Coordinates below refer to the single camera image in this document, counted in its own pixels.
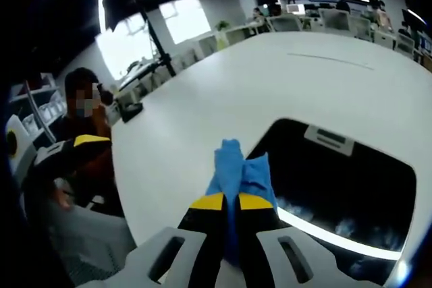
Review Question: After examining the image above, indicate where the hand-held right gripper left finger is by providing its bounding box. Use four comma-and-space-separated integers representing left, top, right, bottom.
107, 192, 225, 288

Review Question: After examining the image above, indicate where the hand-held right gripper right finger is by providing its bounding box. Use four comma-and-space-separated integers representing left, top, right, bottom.
236, 193, 342, 288

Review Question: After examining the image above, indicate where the blue cleaning cloth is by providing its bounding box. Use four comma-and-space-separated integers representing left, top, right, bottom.
205, 138, 279, 268

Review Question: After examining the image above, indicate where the white storage shelf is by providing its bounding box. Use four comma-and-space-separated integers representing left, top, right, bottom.
9, 75, 67, 144

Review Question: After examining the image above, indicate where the small black object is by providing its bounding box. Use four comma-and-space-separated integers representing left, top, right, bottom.
119, 101, 144, 123

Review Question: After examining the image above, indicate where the grey mesh office chair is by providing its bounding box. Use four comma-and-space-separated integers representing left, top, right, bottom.
47, 200, 138, 288

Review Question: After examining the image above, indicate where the white mesh office chair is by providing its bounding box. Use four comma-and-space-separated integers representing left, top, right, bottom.
269, 14, 303, 33
350, 16, 373, 41
394, 32, 416, 60
320, 9, 352, 33

